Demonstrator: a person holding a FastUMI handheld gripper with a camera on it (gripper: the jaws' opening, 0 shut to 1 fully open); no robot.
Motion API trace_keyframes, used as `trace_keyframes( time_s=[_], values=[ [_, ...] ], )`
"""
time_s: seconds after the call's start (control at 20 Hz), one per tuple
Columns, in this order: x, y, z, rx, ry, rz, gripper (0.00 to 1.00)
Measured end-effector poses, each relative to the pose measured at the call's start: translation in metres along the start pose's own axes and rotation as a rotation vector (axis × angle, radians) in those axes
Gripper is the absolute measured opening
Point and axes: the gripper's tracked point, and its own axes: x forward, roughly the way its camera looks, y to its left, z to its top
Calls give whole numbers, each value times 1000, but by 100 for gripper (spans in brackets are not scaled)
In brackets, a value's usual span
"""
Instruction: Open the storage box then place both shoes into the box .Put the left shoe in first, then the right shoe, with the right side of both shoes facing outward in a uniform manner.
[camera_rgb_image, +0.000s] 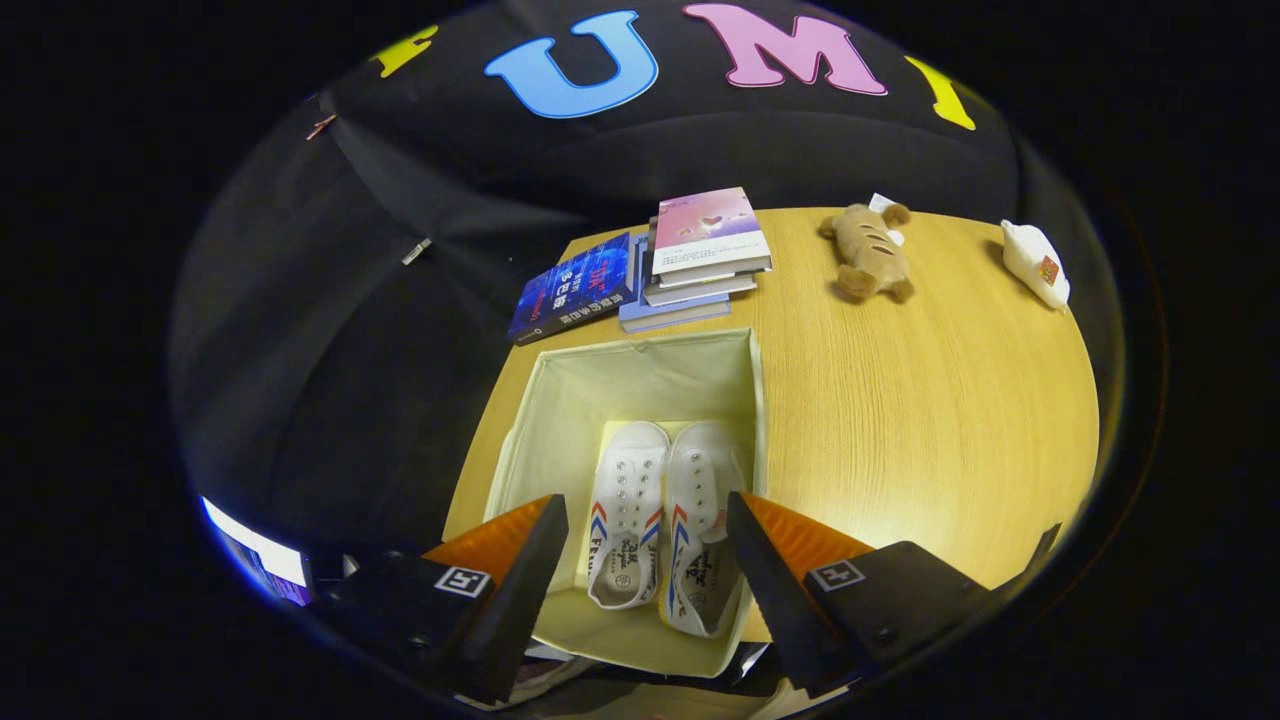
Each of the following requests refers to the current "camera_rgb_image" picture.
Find pink cover book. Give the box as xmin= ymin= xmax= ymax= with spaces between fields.
xmin=651 ymin=187 xmax=774 ymax=287

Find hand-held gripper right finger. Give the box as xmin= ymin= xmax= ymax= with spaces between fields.
xmin=725 ymin=490 xmax=1006 ymax=699

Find white book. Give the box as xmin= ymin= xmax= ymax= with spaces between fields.
xmin=643 ymin=270 xmax=759 ymax=308

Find pale blue book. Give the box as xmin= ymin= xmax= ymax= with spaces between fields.
xmin=617 ymin=235 xmax=732 ymax=335

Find brown bread plush toy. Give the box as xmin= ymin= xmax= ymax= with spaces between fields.
xmin=817 ymin=194 xmax=914 ymax=304

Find white packet with red label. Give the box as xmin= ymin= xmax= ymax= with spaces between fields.
xmin=1001 ymin=219 xmax=1072 ymax=312

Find cream fabric storage box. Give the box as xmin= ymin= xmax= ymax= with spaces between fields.
xmin=483 ymin=327 xmax=770 ymax=680

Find dark blue book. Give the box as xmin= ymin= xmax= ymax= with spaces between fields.
xmin=506 ymin=232 xmax=635 ymax=347

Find lit computer screen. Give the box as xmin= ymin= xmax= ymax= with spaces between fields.
xmin=199 ymin=496 xmax=310 ymax=607

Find black backdrop cloth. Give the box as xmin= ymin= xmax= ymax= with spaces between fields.
xmin=168 ymin=0 xmax=1041 ymax=561

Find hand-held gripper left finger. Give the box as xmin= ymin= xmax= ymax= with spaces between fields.
xmin=315 ymin=493 xmax=571 ymax=706

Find white canvas shoe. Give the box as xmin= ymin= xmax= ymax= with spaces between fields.
xmin=660 ymin=420 xmax=750 ymax=640
xmin=587 ymin=420 xmax=672 ymax=612

